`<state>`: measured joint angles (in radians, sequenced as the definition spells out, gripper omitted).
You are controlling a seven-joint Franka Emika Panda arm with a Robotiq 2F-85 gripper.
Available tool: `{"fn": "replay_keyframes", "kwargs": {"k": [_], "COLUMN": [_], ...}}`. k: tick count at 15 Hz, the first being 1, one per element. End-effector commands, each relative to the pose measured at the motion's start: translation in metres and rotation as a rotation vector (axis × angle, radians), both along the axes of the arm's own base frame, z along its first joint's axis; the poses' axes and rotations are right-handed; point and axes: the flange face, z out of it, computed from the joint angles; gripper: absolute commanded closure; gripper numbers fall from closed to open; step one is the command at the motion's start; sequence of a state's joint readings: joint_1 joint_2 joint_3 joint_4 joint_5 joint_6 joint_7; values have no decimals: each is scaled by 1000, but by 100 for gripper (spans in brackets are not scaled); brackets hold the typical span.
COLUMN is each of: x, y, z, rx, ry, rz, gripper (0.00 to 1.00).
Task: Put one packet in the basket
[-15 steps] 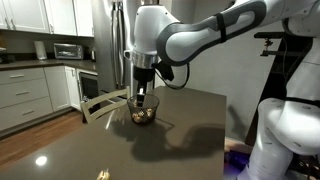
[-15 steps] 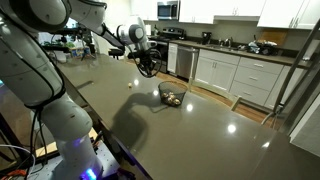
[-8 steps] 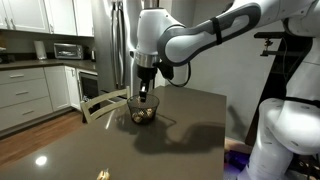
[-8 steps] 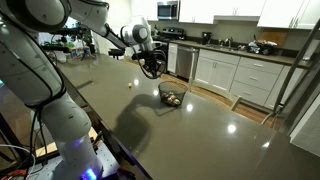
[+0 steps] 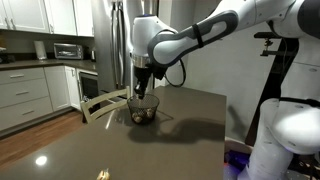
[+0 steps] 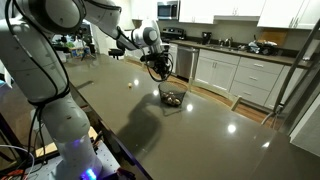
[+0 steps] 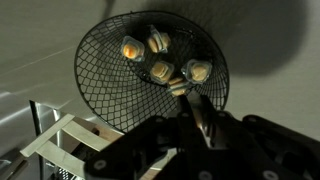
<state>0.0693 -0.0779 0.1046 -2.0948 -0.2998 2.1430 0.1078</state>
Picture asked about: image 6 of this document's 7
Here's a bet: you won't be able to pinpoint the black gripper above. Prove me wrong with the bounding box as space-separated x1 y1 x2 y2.
140 51 174 82

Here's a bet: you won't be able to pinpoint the stainless steel dishwasher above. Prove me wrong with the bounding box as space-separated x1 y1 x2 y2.
173 45 200 80

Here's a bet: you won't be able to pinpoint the white narrow base cabinet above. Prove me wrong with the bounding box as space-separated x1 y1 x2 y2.
167 42 179 74

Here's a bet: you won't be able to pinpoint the black and steel stove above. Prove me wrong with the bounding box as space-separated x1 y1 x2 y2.
159 27 186 75

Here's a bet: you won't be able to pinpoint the white two-door base cabinet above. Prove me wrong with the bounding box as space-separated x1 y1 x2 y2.
194 48 241 93

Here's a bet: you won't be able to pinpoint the black stool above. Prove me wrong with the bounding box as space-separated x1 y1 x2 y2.
108 48 126 61

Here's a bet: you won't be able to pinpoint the black coffee maker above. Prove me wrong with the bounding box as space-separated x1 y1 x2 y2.
201 31 213 46

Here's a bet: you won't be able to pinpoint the stainless steel microwave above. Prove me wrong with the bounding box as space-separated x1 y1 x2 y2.
156 0 181 21

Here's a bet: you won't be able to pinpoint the chrome kitchen faucet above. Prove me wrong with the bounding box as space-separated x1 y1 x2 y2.
218 36 234 48

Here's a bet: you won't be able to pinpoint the white drawer base cabinet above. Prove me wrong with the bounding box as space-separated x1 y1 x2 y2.
229 56 285 108

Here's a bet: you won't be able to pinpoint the colourful clutter pile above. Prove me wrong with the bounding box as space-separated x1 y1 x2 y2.
53 33 96 61

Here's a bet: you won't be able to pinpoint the pile of dishes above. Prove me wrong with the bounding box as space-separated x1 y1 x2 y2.
247 39 279 56

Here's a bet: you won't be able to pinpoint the wooden cutting board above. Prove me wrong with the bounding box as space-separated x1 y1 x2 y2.
258 29 289 48

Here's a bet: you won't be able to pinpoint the dark kitchen countertop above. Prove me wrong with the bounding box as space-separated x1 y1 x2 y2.
169 39 314 70

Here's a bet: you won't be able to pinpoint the grey metal stand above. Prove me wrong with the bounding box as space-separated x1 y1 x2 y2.
260 18 320 134

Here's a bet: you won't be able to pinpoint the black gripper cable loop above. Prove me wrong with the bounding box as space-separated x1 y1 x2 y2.
145 51 175 83

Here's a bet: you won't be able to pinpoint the black wire mesh basket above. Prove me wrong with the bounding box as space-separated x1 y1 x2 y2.
157 81 189 108

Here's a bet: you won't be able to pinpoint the white chair frame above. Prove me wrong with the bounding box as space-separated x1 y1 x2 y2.
187 48 243 112

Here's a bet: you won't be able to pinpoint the grey perforated robot base plate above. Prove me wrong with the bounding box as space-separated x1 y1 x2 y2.
31 139 134 180

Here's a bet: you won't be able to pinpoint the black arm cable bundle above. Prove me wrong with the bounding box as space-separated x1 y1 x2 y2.
3 0 73 174

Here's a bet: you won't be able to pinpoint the white wall cabinet with handles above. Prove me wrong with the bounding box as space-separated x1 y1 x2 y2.
256 0 320 31

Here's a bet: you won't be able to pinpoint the thin white cable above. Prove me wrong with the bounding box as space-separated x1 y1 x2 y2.
0 144 36 180

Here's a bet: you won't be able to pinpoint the red cables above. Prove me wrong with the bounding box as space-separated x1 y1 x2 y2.
0 168 33 180

